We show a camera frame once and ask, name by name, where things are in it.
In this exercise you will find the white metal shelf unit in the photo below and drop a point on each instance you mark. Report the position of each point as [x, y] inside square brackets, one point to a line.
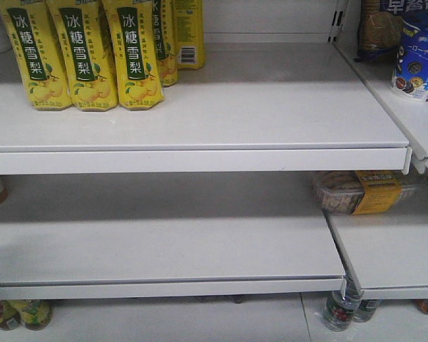
[196, 220]

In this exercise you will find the yellow pear drink carton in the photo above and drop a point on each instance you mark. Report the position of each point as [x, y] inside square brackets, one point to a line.
[85, 42]
[164, 37]
[189, 34]
[137, 73]
[38, 53]

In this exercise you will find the clear cookie box yellow band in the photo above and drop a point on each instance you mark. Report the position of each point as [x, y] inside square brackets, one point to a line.
[364, 191]

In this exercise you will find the clear water bottle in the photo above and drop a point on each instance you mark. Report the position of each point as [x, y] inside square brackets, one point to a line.
[366, 310]
[339, 309]

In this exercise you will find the brown cracker package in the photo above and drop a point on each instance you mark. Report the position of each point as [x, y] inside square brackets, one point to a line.
[378, 33]

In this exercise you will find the blue oreo cup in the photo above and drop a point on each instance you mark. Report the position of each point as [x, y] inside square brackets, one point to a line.
[410, 75]

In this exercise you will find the yellow lemon tea bottle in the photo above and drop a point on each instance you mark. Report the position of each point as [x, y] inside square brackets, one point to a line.
[9, 316]
[35, 314]

